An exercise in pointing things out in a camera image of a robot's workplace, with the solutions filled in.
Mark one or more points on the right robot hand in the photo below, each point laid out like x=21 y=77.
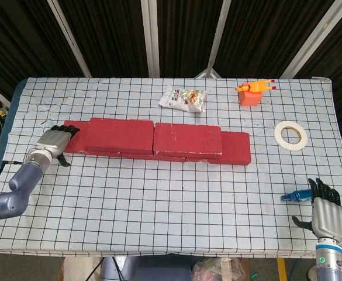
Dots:
x=328 y=218

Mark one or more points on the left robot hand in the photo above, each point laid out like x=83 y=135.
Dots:
x=52 y=140

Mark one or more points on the red brick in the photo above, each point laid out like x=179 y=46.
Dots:
x=121 y=134
x=75 y=143
x=165 y=158
x=235 y=149
x=185 y=139

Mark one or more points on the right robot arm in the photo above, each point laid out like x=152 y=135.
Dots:
x=331 y=260

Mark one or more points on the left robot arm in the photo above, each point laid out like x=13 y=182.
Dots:
x=18 y=190

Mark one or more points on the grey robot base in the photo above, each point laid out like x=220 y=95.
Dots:
x=153 y=270

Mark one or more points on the white tape roll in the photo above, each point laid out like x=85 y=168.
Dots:
x=279 y=139

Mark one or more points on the clear plastic bag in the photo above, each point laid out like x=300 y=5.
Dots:
x=217 y=269

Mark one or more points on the white black grid tablecloth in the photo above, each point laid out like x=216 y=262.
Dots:
x=205 y=205

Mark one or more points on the white printed snack bag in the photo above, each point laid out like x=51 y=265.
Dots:
x=185 y=98

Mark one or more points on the orange foam cube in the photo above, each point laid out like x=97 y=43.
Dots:
x=249 y=99

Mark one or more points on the yellow rubber chicken toy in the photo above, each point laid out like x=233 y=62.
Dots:
x=257 y=86

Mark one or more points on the white metal frame post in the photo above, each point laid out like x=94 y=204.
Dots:
x=151 y=38
x=216 y=44
x=71 y=38
x=311 y=41

